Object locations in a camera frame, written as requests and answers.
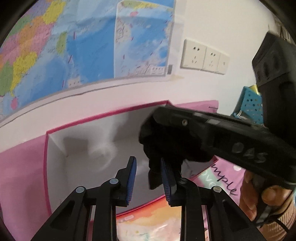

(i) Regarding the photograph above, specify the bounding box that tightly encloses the person right hand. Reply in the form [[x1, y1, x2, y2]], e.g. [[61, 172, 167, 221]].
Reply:
[[239, 170, 295, 240]]

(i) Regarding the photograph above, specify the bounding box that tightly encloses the pink printed bedsheet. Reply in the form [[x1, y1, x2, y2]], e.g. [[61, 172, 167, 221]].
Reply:
[[180, 156, 247, 241]]

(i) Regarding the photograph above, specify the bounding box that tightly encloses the pink storage box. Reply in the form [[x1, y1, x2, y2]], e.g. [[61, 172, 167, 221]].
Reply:
[[0, 99, 219, 241]]

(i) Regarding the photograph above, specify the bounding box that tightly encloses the pastel tissue pack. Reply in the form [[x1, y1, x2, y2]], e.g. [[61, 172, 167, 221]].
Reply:
[[117, 205, 181, 240]]

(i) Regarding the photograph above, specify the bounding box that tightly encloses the teal perforated basket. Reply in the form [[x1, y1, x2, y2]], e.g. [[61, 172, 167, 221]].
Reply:
[[231, 86, 263, 125]]

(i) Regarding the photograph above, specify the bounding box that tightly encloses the white wall socket panel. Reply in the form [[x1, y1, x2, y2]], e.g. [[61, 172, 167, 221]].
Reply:
[[180, 39, 230, 75]]

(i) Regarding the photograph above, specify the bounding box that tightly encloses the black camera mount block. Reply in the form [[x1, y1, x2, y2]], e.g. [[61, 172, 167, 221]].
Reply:
[[252, 32, 295, 138]]

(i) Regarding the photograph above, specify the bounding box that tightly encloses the colourful wall map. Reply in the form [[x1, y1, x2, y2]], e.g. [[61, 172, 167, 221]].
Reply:
[[1, 1, 175, 118]]

